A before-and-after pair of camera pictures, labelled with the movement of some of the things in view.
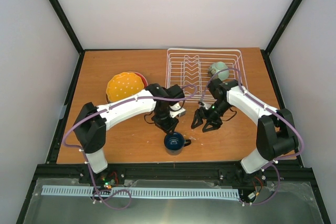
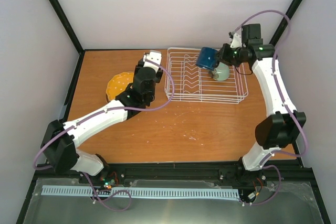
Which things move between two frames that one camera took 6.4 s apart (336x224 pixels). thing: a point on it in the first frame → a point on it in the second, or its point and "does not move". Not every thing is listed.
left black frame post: (60, 10) does not move
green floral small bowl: (218, 66) does not move
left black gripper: (167, 127) → (140, 64)
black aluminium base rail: (171, 176) does not move
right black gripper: (200, 114) → (222, 56)
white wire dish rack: (188, 69) does not move
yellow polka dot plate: (123, 85) does not move
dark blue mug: (174, 142) → (207, 57)
